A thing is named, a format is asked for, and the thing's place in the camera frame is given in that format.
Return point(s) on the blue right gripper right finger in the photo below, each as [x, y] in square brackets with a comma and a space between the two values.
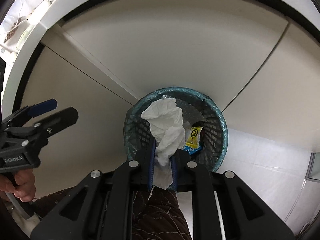
[173, 186]

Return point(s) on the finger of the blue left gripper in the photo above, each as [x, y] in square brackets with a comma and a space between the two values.
[41, 108]
[56, 123]

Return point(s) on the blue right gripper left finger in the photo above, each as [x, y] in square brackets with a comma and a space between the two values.
[151, 149]

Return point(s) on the blue white milk carton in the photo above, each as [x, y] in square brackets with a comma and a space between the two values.
[191, 150]

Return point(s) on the yellow white snack wrapper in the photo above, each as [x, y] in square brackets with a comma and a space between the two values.
[192, 137]

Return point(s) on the white tissue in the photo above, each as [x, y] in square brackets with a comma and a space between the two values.
[166, 126]

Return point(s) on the black mesh trash bin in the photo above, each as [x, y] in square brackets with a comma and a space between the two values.
[214, 142]

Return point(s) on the person's left hand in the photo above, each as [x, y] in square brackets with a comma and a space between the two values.
[25, 189]

